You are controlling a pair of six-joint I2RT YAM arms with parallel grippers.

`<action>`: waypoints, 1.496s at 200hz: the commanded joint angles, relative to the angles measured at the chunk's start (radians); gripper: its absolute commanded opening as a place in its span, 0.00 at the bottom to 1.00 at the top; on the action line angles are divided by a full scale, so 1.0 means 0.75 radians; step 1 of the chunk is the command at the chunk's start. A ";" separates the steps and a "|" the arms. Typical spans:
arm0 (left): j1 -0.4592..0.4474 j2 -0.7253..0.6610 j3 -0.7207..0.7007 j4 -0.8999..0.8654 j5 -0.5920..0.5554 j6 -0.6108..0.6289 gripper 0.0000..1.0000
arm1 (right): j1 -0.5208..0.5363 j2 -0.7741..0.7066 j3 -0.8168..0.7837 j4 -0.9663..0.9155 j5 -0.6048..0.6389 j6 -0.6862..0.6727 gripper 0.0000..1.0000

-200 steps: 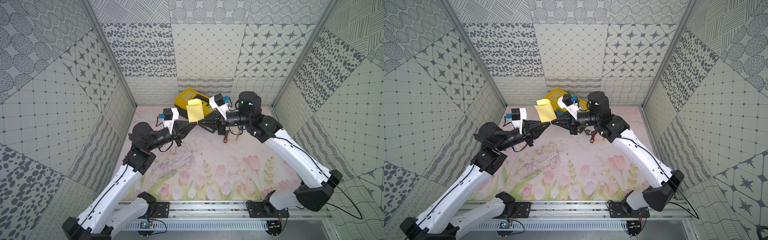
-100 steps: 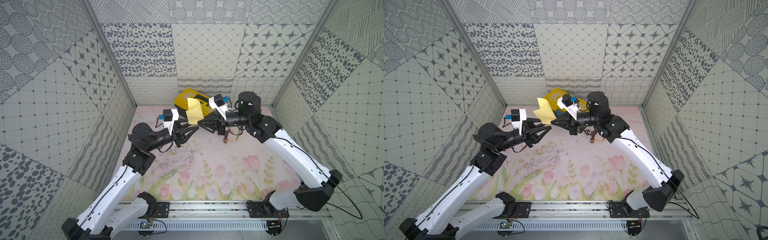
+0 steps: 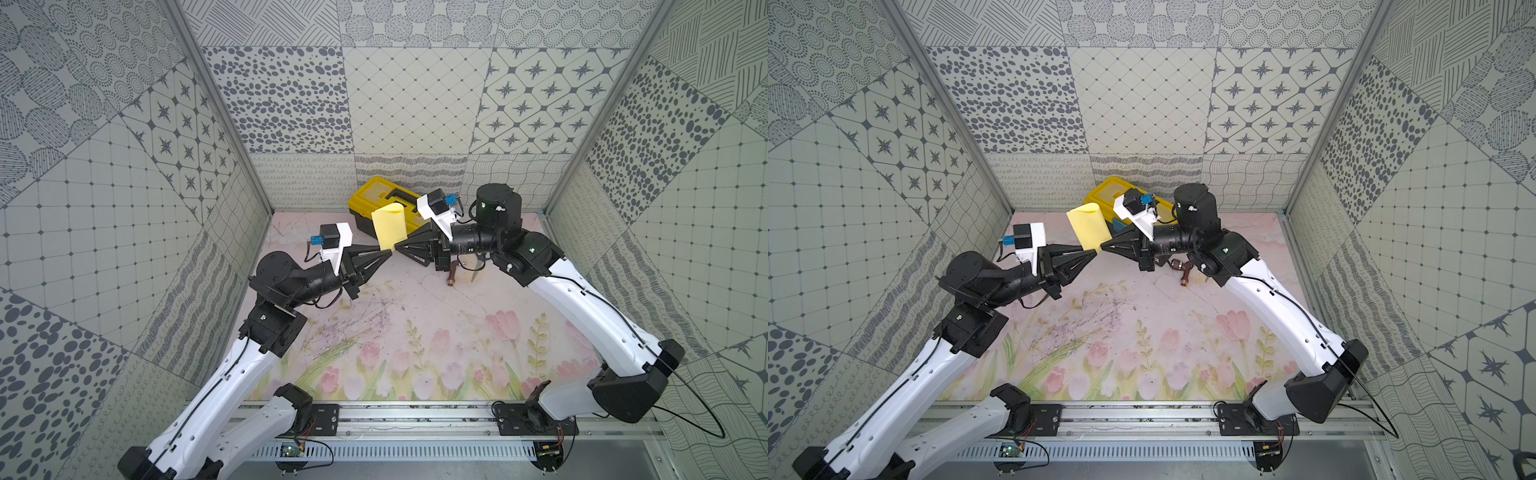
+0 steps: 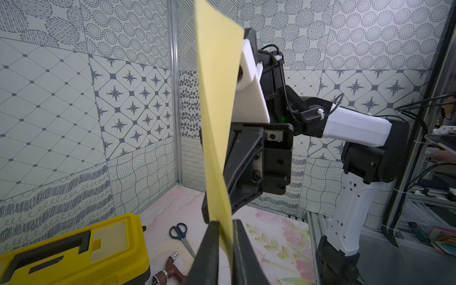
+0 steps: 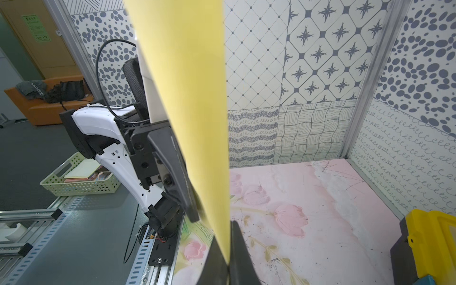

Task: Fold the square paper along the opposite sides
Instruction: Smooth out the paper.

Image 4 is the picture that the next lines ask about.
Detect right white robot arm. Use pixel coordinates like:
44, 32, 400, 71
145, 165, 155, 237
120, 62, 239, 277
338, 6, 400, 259
200, 42, 409, 285

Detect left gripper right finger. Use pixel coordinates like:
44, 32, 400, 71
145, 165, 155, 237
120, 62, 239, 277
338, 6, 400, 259
232, 220, 269, 285

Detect stack of coloured papers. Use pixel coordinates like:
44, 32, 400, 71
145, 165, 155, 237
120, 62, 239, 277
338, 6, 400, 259
429, 226, 456, 256

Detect brown brass water tap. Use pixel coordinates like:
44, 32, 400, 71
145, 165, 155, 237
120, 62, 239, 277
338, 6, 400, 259
152, 251, 186, 285

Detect blue handled scissors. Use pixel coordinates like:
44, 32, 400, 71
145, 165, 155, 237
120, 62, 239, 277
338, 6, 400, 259
169, 223, 195, 258

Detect yellow black toolbox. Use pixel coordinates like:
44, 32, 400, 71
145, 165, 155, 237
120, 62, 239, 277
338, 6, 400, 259
1, 213, 151, 285

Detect person at desk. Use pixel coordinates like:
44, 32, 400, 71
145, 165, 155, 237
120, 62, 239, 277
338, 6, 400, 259
427, 150, 456, 163

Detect yellow square paper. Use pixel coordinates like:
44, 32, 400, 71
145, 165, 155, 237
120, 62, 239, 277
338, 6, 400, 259
194, 1, 243, 265

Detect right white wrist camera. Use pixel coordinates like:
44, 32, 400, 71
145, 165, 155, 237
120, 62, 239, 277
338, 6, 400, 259
232, 28, 270, 124

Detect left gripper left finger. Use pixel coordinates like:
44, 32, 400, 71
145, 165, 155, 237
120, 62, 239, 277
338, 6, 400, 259
183, 222, 220, 285

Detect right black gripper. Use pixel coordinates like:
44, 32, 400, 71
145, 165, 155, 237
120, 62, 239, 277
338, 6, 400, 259
199, 123, 293, 224

